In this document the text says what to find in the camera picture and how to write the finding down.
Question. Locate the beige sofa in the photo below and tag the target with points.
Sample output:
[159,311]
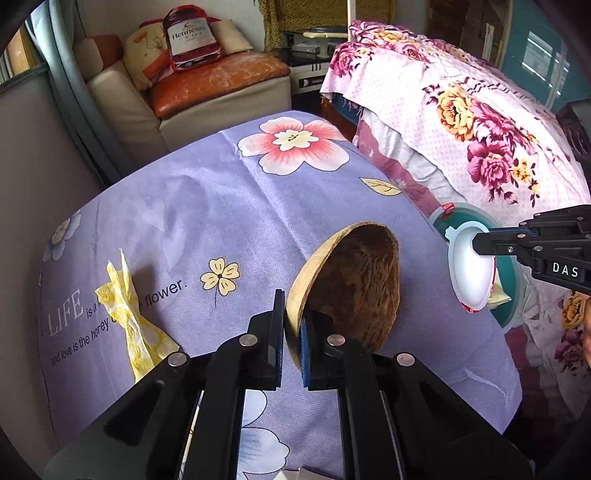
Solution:
[127,112]

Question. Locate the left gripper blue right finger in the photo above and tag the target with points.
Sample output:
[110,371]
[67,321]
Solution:
[320,370]

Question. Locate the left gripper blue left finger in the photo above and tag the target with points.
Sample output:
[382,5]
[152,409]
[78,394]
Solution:
[268,355]

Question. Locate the brown coconut shell bowl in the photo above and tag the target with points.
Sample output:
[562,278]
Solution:
[355,278]

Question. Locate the purple floral bed sheet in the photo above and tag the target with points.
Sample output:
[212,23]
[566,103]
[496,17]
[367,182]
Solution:
[209,233]

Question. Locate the teal cabinet with glass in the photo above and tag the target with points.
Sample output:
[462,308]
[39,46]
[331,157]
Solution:
[538,60]

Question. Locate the yellow crumpled napkin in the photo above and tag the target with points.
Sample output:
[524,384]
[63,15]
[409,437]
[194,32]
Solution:
[146,344]

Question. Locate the cream cartoon pillow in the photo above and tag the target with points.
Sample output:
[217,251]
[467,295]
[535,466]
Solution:
[146,57]

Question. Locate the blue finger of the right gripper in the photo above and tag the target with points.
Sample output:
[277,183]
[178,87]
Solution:
[505,241]

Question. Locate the black electronics stack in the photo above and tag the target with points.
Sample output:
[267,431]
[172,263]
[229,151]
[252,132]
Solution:
[308,54]

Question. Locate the red Hennessy bag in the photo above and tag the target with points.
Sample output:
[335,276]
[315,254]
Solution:
[190,40]

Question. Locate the white plastic lid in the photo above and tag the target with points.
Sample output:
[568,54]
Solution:
[472,275]

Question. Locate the orange leather seat cushion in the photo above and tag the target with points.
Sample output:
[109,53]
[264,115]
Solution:
[182,90]

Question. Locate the pink floral quilt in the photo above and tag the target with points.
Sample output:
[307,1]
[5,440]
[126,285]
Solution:
[449,129]

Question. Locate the white mask package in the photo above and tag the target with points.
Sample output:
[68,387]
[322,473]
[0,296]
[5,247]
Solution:
[300,474]

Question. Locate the yellow patterned cloth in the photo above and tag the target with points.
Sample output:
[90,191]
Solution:
[301,15]

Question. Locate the teal plastic trash bin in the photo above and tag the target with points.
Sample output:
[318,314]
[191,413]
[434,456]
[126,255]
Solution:
[507,268]

